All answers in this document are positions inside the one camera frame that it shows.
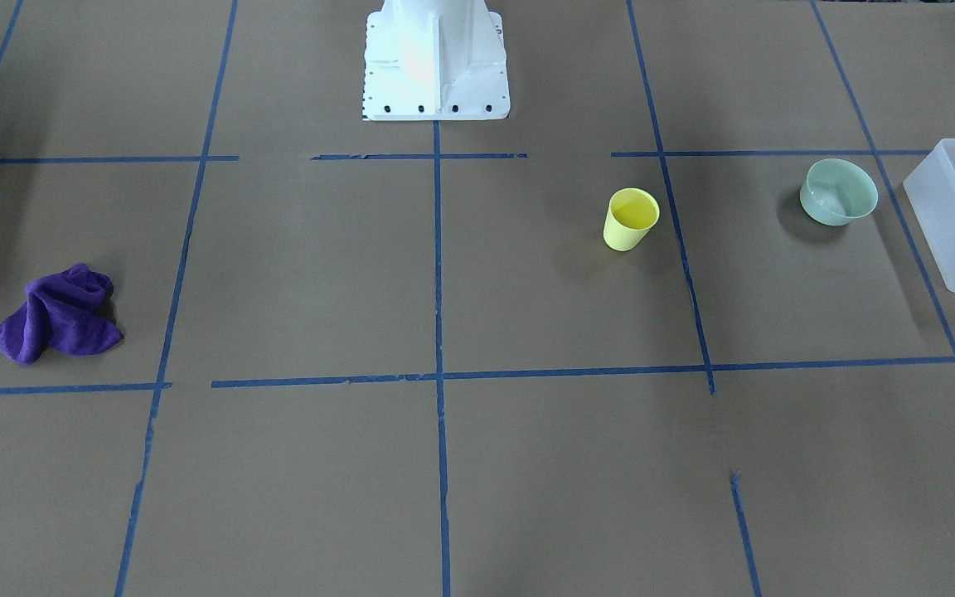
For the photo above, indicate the yellow plastic cup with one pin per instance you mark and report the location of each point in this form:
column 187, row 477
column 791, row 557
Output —
column 631, row 214

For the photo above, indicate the purple microfibre cloth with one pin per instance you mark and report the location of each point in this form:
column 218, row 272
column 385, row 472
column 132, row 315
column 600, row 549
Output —
column 64, row 312

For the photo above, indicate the pale green bowl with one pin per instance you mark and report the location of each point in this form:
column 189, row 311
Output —
column 837, row 192

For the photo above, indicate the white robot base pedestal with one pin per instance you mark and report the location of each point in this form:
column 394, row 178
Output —
column 435, row 61

